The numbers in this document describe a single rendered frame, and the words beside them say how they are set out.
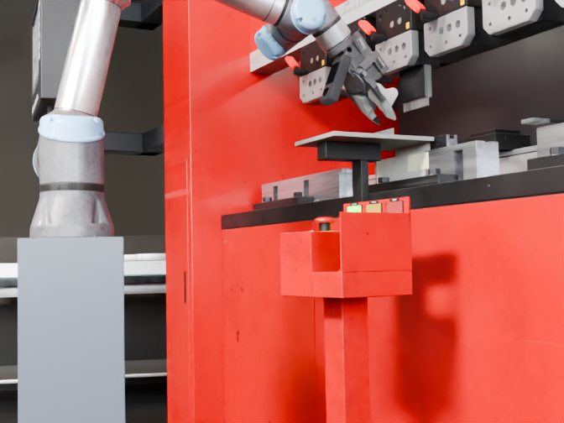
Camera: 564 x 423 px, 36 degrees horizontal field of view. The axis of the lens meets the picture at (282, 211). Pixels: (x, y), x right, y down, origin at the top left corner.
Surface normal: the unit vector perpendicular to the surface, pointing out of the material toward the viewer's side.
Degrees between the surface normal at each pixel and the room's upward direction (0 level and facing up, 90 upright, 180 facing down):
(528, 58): 90
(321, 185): 90
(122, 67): 90
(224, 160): 90
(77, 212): 73
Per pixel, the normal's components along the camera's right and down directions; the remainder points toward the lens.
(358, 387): 0.54, -0.06
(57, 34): 0.33, -0.06
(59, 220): -0.07, -0.36
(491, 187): -0.89, -0.01
